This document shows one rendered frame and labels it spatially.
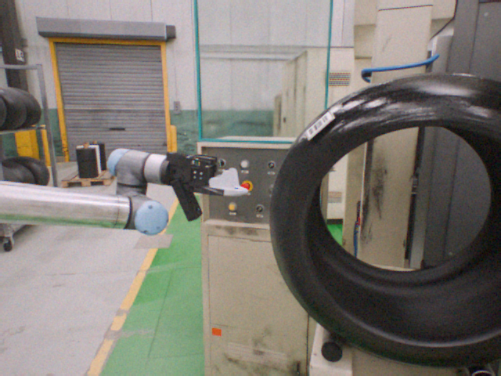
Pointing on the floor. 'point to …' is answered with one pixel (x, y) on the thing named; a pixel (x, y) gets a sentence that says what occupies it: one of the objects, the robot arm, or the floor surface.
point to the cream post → (389, 253)
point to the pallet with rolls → (90, 166)
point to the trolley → (17, 101)
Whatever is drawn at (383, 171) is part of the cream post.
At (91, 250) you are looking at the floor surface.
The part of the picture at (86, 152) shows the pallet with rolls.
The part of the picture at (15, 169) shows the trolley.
